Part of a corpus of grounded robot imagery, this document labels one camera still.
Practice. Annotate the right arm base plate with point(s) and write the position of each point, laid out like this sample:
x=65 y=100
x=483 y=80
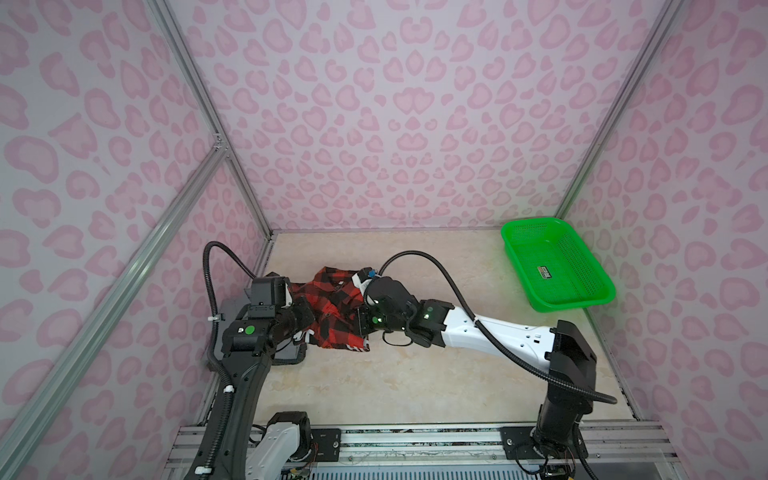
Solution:
x=519 y=444

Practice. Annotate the folded grey shirt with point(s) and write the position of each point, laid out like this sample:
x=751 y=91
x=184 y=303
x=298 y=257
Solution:
x=234 y=312

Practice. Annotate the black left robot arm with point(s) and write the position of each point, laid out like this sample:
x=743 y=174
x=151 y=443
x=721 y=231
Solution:
x=248 y=348

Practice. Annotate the green plastic basket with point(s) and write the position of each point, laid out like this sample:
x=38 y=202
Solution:
x=554 y=266

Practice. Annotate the aluminium diagonal frame bar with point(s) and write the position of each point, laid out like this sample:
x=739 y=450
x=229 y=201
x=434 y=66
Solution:
x=34 y=420

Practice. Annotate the aluminium left corner post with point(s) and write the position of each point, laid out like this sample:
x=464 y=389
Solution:
x=166 y=20

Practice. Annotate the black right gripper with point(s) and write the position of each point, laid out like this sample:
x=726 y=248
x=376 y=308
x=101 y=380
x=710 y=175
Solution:
x=362 y=322

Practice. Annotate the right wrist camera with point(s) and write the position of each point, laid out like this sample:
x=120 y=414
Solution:
x=383 y=294

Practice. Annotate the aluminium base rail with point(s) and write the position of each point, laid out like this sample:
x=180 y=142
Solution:
x=620 y=449

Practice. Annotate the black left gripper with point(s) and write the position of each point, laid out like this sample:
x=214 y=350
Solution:
x=306 y=311

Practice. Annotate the aluminium corner frame post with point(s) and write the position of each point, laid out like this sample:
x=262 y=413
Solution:
x=660 y=31

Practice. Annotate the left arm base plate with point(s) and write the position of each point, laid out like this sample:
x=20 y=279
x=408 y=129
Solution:
x=323 y=445

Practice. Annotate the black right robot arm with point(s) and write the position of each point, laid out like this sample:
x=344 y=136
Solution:
x=558 y=355

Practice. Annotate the red black plaid shirt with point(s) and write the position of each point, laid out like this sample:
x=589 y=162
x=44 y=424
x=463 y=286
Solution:
x=335 y=297

